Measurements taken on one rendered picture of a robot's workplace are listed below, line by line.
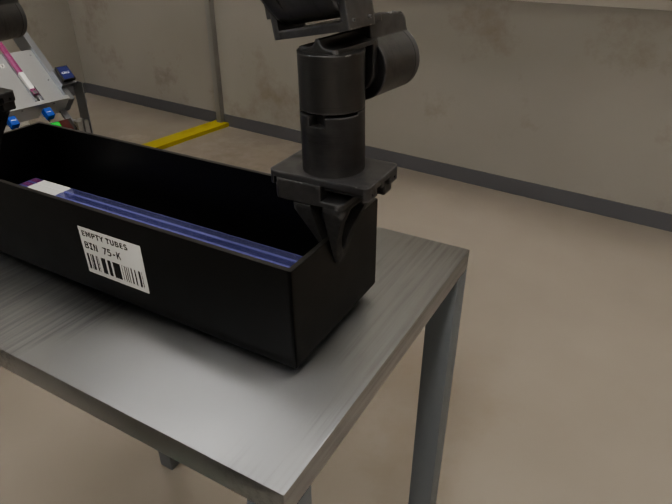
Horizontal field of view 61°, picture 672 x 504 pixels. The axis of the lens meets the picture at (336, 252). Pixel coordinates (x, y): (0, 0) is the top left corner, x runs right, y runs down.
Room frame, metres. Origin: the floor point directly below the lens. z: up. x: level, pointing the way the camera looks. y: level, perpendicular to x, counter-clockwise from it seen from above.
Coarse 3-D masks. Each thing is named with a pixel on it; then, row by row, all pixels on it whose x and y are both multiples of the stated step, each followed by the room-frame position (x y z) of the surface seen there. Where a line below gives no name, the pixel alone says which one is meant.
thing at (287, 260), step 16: (48, 192) 0.74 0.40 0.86; (64, 192) 0.74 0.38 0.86; (80, 192) 0.74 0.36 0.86; (96, 208) 0.69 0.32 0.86; (112, 208) 0.69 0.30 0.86; (128, 208) 0.69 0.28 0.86; (160, 224) 0.64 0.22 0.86; (176, 224) 0.64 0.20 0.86; (192, 224) 0.64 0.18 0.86; (208, 240) 0.60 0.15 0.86; (224, 240) 0.60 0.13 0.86; (240, 240) 0.60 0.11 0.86; (256, 256) 0.56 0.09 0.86; (272, 256) 0.56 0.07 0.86; (288, 256) 0.56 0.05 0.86
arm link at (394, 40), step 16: (352, 0) 0.47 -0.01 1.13; (368, 0) 0.49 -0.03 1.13; (272, 16) 0.51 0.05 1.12; (352, 16) 0.47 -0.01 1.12; (368, 16) 0.48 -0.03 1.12; (384, 16) 0.54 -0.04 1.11; (400, 16) 0.56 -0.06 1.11; (288, 32) 0.50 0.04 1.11; (304, 32) 0.49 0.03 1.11; (320, 32) 0.48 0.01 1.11; (368, 32) 0.52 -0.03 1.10; (384, 32) 0.53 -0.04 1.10; (400, 32) 0.55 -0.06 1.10; (384, 48) 0.52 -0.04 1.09; (400, 48) 0.53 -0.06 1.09; (416, 48) 0.55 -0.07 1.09; (384, 64) 0.51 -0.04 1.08; (400, 64) 0.53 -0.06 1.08; (416, 64) 0.55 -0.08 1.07; (384, 80) 0.51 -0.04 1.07; (400, 80) 0.54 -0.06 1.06; (368, 96) 0.52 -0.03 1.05
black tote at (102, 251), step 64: (64, 128) 0.82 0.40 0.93; (0, 192) 0.63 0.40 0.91; (128, 192) 0.77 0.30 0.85; (192, 192) 0.70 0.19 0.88; (256, 192) 0.65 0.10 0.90; (64, 256) 0.58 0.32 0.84; (128, 256) 0.53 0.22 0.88; (192, 256) 0.48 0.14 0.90; (320, 256) 0.47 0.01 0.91; (192, 320) 0.49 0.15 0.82; (256, 320) 0.45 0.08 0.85; (320, 320) 0.46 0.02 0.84
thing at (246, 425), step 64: (0, 256) 0.66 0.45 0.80; (384, 256) 0.66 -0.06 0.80; (448, 256) 0.66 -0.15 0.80; (0, 320) 0.52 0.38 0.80; (64, 320) 0.52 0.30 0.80; (128, 320) 0.52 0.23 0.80; (384, 320) 0.52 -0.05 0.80; (448, 320) 0.65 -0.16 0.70; (64, 384) 0.42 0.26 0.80; (128, 384) 0.42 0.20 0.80; (192, 384) 0.42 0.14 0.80; (256, 384) 0.42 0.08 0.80; (320, 384) 0.42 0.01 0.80; (448, 384) 0.66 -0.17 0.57; (192, 448) 0.34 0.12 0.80; (256, 448) 0.34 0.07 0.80; (320, 448) 0.34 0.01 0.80
